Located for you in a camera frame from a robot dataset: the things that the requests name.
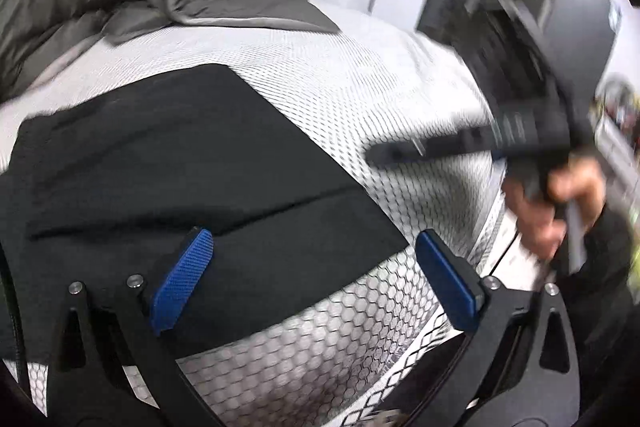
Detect black pants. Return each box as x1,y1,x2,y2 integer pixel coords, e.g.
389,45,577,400
1,64,407,362

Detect person's right hand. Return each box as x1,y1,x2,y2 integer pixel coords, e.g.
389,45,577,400
502,156,606,262

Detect dark glass cabinet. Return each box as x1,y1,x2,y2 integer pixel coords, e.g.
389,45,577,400
418,0,620,108

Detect black cable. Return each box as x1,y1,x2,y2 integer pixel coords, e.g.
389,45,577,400
0,238,32,398

